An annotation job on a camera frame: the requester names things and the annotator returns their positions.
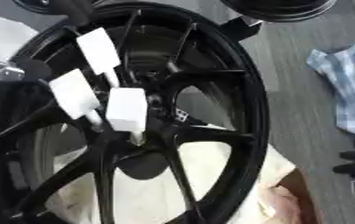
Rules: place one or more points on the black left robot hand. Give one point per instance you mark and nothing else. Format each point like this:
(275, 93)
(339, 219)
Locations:
(35, 69)

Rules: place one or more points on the black round wheel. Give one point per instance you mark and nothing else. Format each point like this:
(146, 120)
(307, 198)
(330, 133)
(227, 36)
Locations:
(30, 5)
(277, 10)

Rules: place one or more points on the black spoked wheel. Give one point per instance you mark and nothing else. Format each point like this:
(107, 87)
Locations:
(249, 87)

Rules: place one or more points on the brown cardboard box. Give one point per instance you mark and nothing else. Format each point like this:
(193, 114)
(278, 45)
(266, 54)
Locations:
(300, 192)

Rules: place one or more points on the blue white checked cloth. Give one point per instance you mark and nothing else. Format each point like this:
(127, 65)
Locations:
(351, 87)

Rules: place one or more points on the black wheel stand bracket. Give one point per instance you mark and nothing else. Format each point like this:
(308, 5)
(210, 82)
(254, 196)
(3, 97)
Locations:
(239, 29)

